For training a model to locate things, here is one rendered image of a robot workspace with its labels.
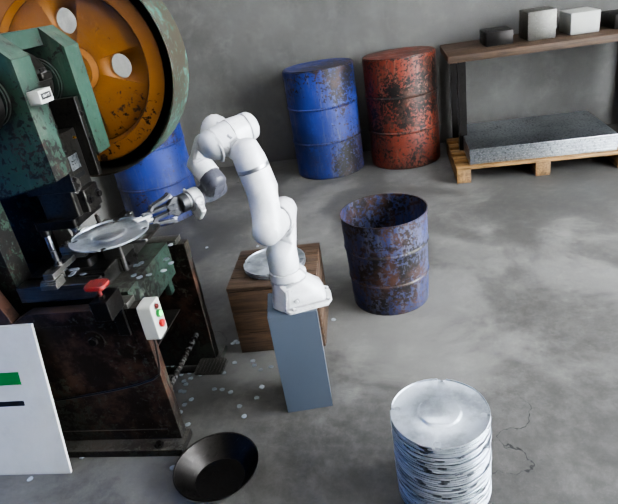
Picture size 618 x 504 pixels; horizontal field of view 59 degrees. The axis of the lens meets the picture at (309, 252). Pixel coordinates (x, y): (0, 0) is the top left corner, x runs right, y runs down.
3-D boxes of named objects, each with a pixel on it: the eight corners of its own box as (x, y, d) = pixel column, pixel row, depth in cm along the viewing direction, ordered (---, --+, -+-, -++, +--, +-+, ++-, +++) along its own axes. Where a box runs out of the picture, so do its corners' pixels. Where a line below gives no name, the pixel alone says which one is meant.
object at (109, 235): (59, 259, 189) (59, 257, 188) (79, 227, 215) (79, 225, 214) (143, 243, 191) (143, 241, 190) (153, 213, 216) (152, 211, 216)
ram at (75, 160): (110, 199, 204) (83, 121, 191) (91, 215, 191) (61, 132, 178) (68, 204, 208) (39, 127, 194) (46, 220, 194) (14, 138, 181)
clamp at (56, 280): (81, 265, 200) (72, 240, 196) (57, 289, 185) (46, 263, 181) (66, 267, 201) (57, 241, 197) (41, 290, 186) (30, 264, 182)
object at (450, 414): (396, 378, 180) (396, 376, 180) (489, 382, 172) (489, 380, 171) (384, 445, 156) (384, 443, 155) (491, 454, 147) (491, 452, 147)
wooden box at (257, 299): (329, 301, 286) (319, 242, 271) (326, 345, 252) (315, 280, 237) (254, 308, 291) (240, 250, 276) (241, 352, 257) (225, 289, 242)
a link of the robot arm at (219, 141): (274, 162, 181) (254, 111, 175) (232, 184, 174) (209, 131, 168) (249, 162, 197) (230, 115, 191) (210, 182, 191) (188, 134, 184)
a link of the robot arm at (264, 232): (273, 159, 186) (254, 178, 170) (299, 224, 195) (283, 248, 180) (245, 167, 190) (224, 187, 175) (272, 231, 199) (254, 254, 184)
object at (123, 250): (169, 253, 212) (160, 221, 206) (156, 271, 199) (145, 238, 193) (110, 258, 216) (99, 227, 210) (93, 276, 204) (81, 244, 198)
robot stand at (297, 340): (328, 376, 233) (313, 285, 213) (333, 405, 217) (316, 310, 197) (286, 383, 233) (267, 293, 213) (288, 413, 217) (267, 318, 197)
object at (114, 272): (149, 240, 228) (145, 227, 225) (99, 298, 188) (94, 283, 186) (83, 246, 233) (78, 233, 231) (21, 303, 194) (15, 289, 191)
